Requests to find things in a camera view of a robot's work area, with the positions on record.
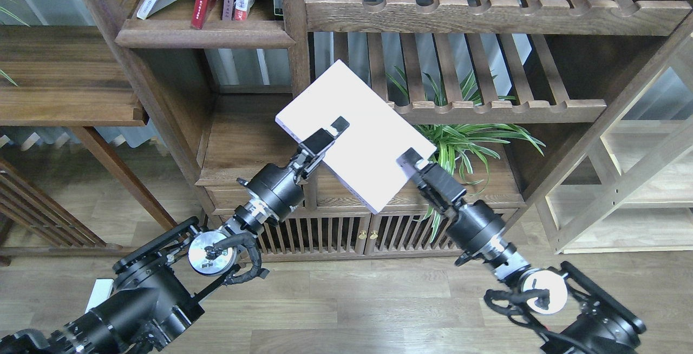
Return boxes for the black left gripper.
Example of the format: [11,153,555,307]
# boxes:
[246,116,350,222]

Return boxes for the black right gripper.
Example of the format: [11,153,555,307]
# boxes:
[396,148,507,262]

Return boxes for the white lavender book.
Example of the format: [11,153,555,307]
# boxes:
[275,60,436,214]

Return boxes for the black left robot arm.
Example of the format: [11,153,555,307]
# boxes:
[2,117,349,353]

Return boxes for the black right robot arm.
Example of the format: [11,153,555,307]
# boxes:
[398,149,646,353]

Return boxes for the spider plant in white pot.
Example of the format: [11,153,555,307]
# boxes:
[385,70,546,242]

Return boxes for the dark wooden bookshelf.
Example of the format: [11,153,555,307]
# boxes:
[66,0,693,268]

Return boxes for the dark wooden side table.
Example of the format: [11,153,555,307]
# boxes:
[2,25,206,265]

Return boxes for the light wooden shelf frame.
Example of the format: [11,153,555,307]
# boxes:
[535,35,692,253]

